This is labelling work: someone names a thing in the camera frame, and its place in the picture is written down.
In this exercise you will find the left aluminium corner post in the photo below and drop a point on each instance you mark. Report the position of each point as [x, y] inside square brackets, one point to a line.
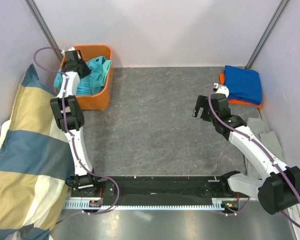
[36, 13]

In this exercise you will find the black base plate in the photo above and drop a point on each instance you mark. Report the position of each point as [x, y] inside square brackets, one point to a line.
[163, 190]

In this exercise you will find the folded blue t shirt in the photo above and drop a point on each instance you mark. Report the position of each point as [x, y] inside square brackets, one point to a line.
[243, 84]

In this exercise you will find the folded orange t shirt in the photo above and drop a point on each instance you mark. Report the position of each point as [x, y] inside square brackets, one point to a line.
[235, 101]

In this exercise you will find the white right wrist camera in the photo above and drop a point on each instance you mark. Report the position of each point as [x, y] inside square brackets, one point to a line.
[221, 89]

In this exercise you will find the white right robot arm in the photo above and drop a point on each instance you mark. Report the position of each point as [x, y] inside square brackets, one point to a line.
[277, 186]

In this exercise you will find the striped blue beige pillow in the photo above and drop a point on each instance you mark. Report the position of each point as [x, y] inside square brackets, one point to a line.
[35, 161]

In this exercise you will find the light blue t shirt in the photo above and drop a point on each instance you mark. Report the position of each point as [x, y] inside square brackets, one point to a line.
[94, 83]

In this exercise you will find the orange plastic basket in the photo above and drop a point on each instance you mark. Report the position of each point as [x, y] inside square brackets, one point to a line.
[101, 100]

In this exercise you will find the right aluminium corner post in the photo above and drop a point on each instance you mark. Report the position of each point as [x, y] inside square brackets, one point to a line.
[283, 4]

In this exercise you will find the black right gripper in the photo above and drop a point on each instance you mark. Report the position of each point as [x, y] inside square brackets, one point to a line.
[202, 102]

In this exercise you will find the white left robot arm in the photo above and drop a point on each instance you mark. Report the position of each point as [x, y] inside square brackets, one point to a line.
[70, 120]

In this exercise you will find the white slotted cable duct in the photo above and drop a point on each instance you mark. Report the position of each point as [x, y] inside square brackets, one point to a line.
[89, 205]

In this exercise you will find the aluminium corner post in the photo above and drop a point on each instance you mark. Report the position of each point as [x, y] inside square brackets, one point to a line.
[36, 13]
[283, 4]

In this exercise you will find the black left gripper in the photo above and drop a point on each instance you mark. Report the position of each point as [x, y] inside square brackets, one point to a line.
[87, 70]

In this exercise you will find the grey cloth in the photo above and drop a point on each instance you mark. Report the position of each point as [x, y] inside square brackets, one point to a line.
[267, 138]

